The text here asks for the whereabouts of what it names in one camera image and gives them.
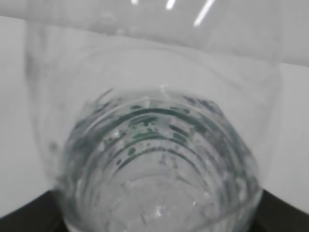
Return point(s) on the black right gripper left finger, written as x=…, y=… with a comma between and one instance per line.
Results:
x=39, y=215

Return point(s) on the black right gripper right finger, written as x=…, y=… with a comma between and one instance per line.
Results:
x=275, y=215

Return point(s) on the clear plastic water bottle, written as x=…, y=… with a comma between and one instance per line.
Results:
x=154, y=115

